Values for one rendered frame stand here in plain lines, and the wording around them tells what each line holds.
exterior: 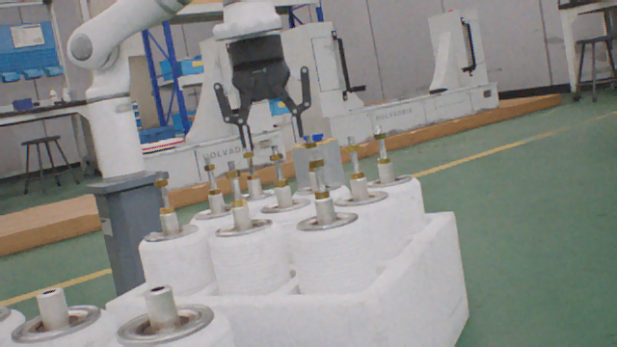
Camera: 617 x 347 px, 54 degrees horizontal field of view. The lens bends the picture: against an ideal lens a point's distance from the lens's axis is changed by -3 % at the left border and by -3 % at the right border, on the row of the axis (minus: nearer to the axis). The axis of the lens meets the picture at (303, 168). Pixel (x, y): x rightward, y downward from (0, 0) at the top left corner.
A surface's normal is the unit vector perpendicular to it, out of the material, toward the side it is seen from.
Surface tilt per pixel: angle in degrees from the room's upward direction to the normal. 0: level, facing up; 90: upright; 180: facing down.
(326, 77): 90
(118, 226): 89
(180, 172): 90
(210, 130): 90
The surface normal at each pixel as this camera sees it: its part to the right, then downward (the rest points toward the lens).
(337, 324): -0.43, 0.18
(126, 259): -0.17, 0.14
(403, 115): 0.57, 0.00
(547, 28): -0.80, 0.22
